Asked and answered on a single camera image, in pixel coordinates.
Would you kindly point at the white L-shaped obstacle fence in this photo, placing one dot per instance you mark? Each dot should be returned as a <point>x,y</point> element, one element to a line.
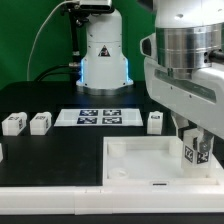
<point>111,199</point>

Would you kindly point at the white base tag plate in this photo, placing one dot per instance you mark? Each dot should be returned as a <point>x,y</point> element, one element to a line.
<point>99,117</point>

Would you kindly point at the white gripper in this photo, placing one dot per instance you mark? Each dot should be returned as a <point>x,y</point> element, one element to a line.
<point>200,100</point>

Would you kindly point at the white part at left edge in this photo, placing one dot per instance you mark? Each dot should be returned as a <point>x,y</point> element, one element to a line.
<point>1,153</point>

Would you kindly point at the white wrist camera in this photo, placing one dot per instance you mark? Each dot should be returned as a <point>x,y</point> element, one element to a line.
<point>148,46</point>

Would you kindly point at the white square tabletop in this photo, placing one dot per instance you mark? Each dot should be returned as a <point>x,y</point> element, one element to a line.
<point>153,160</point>

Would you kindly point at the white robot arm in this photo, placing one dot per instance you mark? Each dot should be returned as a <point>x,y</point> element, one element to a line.
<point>183,59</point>

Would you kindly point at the grey camera on mount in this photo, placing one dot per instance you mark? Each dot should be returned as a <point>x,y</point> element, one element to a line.
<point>96,5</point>

